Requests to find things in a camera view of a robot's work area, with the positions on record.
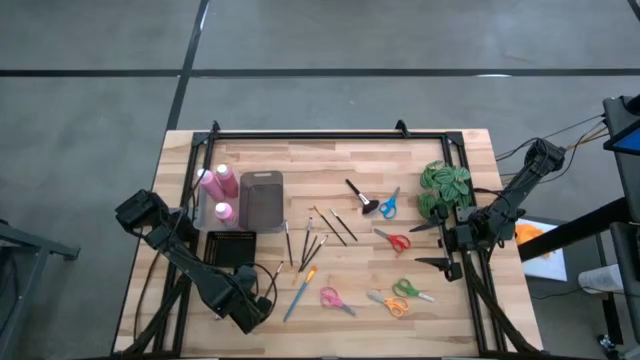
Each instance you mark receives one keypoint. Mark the black mesh basket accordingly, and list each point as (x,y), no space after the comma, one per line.
(230,248)

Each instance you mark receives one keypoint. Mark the pink scissors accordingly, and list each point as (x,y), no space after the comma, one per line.
(340,303)

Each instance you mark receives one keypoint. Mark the red scissors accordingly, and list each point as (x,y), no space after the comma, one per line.
(389,236)

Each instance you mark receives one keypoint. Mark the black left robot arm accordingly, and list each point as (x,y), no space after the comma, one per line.
(185,260)

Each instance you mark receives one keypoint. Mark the orange cloth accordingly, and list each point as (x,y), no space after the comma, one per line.
(530,232)

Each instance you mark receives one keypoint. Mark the dark pink paint bottle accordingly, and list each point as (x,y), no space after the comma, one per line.
(229,182)

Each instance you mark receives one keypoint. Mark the green striped potted plant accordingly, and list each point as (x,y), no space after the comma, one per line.
(445,180)

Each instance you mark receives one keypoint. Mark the clear plastic bin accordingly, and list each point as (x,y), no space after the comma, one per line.
(200,220)

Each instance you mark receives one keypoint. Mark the smoky grey plastic bin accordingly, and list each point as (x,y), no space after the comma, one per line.
(261,202)

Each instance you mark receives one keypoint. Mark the black metal bar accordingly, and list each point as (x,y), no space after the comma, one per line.
(575,230)

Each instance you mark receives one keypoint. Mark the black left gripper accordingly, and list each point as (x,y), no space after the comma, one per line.
(237,300)

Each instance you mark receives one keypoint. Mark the white paper towel roll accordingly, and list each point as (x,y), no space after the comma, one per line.
(600,279)

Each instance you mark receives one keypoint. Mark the orange scissors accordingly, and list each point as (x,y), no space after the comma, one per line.
(385,300)

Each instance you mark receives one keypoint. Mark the grey metal table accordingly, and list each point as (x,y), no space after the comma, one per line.
(55,245)

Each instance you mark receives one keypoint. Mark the white board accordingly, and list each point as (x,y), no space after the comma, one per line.
(547,267)

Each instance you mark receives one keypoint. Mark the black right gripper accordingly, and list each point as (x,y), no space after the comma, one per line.
(467,232)

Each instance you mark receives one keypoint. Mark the thin black paintbrush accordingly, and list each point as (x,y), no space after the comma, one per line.
(307,239)
(344,225)
(315,253)
(330,226)
(288,242)
(308,254)
(277,272)

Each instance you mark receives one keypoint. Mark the blue scissors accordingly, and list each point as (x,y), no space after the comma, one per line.
(391,201)

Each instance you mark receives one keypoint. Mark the blue screen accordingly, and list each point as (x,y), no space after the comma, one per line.
(631,141)

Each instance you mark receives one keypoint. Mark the black powder brush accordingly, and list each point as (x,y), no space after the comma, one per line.
(369,205)

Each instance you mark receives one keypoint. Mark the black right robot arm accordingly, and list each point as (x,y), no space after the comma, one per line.
(520,185)

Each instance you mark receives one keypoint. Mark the black equipment stand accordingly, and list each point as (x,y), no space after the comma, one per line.
(631,190)

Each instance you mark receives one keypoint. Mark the green scissors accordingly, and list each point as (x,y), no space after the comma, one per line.
(414,292)

